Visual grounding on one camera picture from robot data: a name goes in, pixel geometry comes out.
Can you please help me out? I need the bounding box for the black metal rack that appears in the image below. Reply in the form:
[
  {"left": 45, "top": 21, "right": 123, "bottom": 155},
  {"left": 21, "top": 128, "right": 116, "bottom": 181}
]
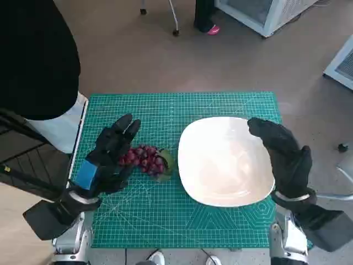
[{"left": 0, "top": 108, "right": 76, "bottom": 205}]

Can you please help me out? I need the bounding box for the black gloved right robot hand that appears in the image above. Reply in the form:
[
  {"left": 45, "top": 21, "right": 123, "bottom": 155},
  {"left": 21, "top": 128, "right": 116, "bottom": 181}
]
[{"left": 247, "top": 117, "right": 314, "bottom": 198}]

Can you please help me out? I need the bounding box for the purple toy grape bunch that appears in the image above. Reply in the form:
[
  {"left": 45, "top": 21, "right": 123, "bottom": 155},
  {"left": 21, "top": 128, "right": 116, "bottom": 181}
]
[{"left": 117, "top": 144, "right": 175, "bottom": 183}]

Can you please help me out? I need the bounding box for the person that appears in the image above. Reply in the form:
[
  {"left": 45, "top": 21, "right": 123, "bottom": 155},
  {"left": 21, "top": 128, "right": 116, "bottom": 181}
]
[
  {"left": 0, "top": 0, "right": 89, "bottom": 154},
  {"left": 193, "top": 0, "right": 222, "bottom": 36}
]

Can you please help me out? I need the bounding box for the white square plate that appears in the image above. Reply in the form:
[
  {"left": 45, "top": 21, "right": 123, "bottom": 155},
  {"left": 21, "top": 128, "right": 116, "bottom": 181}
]
[{"left": 177, "top": 116, "right": 276, "bottom": 208}]

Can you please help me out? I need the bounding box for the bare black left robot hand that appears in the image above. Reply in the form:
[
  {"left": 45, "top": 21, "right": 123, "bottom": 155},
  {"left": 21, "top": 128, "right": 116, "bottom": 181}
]
[{"left": 69, "top": 114, "right": 142, "bottom": 199}]

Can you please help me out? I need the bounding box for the grey chair with caster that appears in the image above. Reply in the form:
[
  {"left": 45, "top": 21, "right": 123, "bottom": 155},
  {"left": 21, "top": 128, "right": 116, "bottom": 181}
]
[{"left": 317, "top": 141, "right": 353, "bottom": 200}]

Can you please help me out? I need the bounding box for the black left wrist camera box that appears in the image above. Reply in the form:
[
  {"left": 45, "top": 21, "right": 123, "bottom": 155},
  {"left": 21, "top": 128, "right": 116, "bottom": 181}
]
[{"left": 22, "top": 199, "right": 81, "bottom": 241}]

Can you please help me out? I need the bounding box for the green cutting mat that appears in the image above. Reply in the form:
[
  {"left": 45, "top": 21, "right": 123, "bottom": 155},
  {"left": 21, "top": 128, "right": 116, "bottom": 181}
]
[{"left": 88, "top": 91, "right": 285, "bottom": 249}]

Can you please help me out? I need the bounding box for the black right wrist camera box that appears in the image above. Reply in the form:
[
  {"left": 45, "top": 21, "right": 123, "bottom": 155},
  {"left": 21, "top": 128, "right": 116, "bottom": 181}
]
[{"left": 291, "top": 203, "right": 346, "bottom": 253}]

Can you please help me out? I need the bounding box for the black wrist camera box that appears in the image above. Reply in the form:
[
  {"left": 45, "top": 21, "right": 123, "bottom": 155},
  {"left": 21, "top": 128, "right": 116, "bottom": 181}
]
[
  {"left": 291, "top": 203, "right": 346, "bottom": 253},
  {"left": 22, "top": 199, "right": 81, "bottom": 241}
]

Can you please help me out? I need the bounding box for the white glass-door cabinet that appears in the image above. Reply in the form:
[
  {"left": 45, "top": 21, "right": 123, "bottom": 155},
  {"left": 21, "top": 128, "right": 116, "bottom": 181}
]
[
  {"left": 214, "top": 0, "right": 321, "bottom": 38},
  {"left": 323, "top": 35, "right": 353, "bottom": 91}
]

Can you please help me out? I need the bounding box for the white wheeled frame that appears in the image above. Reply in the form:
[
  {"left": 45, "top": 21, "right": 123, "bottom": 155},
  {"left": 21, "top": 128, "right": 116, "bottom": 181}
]
[{"left": 139, "top": 0, "right": 181, "bottom": 37}]

